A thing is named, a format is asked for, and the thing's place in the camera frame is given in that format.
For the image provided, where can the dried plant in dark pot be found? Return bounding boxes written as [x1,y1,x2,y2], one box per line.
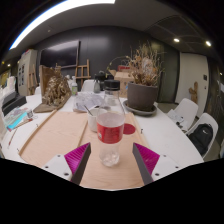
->
[126,41,165,113]

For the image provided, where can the light wooden board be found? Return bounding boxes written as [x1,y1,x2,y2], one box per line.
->
[18,109,89,168]
[79,111,150,190]

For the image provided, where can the grey bottle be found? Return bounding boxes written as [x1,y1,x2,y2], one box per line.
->
[93,74,102,94]

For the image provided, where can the flat round red coaster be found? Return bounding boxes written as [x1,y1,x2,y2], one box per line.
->
[122,122,137,136]

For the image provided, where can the wooden figure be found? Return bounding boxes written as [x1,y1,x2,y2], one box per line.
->
[188,81,199,104]

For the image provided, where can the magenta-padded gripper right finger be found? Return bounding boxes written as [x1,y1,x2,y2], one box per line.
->
[132,142,183,186]

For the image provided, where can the black backpack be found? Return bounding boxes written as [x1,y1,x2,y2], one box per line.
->
[188,123,214,157]

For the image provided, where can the round ceiling spotlights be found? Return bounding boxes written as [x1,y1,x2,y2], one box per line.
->
[173,37,213,48]

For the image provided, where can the black wall screen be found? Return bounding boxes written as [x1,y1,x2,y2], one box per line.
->
[39,39,82,69]

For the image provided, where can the wooden easel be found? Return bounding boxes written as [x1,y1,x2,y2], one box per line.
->
[29,63,39,91]
[73,59,92,88]

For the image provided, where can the metal spoon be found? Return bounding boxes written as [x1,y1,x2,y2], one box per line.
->
[83,104,94,117]

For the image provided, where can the brown cardboard box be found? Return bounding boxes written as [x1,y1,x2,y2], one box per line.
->
[108,68,134,99]

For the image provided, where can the long ceiling light strip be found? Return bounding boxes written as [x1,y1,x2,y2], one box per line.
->
[9,0,116,51]

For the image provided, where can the brown sculpture on base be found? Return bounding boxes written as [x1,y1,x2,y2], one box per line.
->
[33,64,73,114]

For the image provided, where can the paint brush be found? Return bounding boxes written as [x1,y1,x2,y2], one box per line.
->
[7,128,18,149]

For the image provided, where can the colourful book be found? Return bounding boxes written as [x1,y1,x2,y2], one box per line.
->
[3,106,33,132]

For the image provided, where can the green-labelled spray bottle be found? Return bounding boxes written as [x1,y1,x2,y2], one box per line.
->
[70,77,79,97]

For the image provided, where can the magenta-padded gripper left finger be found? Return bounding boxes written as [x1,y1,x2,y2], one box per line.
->
[41,142,92,185]

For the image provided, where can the black flat boxes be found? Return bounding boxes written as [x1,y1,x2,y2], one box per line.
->
[1,91,28,116]

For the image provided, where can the white plastic chair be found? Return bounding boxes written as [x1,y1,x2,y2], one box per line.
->
[167,97,200,129]
[185,112,219,159]
[81,79,96,93]

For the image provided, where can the red box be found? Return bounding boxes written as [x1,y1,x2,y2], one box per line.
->
[117,64,132,72]

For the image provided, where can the clear red-labelled drink bottle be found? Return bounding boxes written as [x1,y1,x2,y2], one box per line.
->
[95,79,127,168]

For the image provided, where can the white ceramic mug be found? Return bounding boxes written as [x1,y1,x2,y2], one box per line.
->
[87,107,101,133]

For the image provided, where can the open printed magazine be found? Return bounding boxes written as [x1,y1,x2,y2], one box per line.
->
[72,92,106,114]

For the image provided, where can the papers on chair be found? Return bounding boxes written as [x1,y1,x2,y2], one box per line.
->
[167,109,184,126]

